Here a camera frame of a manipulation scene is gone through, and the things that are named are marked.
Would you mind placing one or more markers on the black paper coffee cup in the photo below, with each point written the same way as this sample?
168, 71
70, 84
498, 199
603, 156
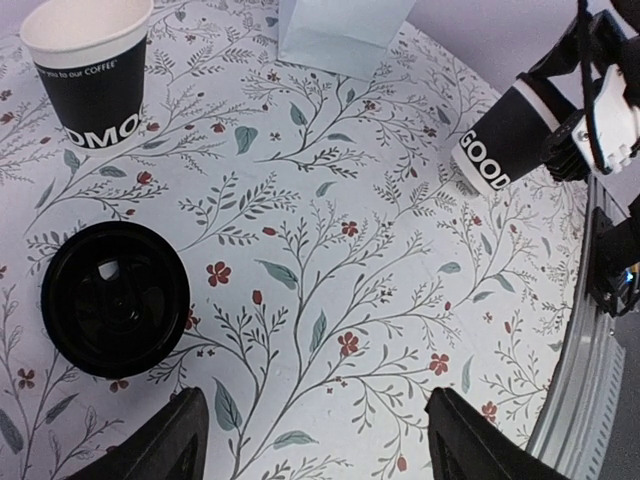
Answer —
506, 143

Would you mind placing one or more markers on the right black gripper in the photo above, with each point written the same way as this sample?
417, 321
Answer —
560, 155

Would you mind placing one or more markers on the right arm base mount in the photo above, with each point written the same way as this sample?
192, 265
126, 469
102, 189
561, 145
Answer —
613, 269

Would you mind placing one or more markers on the floral patterned table mat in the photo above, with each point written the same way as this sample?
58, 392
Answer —
339, 268

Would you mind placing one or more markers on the spare black plastic lids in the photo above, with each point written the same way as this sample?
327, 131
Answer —
115, 299

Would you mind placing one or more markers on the light blue paper bag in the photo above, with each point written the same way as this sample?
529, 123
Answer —
347, 37

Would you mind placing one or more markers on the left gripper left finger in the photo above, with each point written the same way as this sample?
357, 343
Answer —
170, 445

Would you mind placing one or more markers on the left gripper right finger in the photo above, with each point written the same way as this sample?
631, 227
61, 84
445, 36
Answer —
464, 445

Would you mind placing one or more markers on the aluminium front rail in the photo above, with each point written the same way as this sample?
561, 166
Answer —
576, 422

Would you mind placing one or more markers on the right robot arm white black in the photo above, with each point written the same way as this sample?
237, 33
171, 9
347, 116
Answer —
588, 46

